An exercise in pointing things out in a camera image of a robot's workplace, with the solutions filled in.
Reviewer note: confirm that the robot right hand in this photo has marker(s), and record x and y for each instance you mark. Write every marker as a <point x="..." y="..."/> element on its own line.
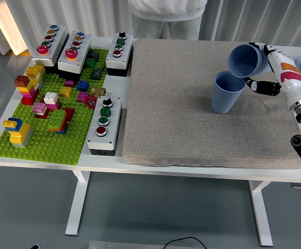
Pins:
<point x="287" y="75"/>

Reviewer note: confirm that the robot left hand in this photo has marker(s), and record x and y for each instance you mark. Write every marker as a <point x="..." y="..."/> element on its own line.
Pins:
<point x="35" y="247"/>

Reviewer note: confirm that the blue ribbed cup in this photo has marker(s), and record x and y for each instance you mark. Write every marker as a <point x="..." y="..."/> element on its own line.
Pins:
<point x="243" y="61"/>
<point x="222" y="101"/>

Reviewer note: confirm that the white table leg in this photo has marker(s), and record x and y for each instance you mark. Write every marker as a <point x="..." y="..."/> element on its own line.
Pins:
<point x="75" y="207"/>
<point x="261" y="212"/>

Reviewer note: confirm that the white pleated curtain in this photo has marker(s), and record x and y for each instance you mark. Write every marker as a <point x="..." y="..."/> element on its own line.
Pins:
<point x="256" y="18"/>

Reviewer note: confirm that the green studded baseplate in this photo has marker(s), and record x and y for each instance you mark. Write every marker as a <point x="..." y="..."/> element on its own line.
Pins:
<point x="49" y="147"/>

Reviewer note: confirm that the blue yellow grey brick stack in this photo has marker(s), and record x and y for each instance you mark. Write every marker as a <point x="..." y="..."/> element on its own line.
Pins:
<point x="20" y="135"/>

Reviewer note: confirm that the grey-brown foam mat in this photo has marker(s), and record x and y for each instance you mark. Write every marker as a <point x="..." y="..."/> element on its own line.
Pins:
<point x="171" y="103"/>

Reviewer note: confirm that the green-topped brick stack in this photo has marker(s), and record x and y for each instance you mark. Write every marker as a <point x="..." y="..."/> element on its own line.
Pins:
<point x="57" y="119"/>

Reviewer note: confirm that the person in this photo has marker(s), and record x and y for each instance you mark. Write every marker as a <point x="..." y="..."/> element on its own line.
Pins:
<point x="165" y="10"/>

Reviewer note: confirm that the pink white red brick stack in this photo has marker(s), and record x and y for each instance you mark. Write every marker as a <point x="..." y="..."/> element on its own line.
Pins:
<point x="39" y="107"/>

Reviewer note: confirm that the four-button control box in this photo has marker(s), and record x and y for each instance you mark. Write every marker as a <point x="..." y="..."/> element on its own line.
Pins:
<point x="114" y="122"/>
<point x="125" y="49"/>

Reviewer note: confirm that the white and pink brick stack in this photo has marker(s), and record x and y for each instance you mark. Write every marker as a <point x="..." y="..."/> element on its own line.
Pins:
<point x="50" y="98"/>

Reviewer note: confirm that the red valve handwheel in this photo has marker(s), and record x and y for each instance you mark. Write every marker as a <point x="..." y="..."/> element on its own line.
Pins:
<point x="91" y="101"/>

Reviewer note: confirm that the brown-topped brick tower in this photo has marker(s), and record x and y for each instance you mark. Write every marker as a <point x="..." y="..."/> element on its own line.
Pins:
<point x="22" y="81"/>

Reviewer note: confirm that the small magenta brick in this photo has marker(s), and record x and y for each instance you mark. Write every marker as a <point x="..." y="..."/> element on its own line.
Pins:
<point x="69" y="83"/>

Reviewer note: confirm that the brass pipe fitting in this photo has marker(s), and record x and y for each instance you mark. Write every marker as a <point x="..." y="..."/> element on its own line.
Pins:
<point x="98" y="91"/>

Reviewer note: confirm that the yellow and white brick tower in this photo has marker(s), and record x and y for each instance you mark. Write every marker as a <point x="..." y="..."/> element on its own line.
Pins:
<point x="35" y="71"/>

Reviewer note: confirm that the dark green brick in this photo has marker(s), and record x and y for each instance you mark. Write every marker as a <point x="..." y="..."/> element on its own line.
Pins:
<point x="90" y="63"/>

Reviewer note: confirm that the dark grey curved piece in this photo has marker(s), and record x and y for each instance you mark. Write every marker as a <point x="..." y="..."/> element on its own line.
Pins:
<point x="93" y="55"/>

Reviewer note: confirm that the five-button control box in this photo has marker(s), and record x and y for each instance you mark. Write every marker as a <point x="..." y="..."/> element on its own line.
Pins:
<point x="59" y="41"/>
<point x="84" y="46"/>

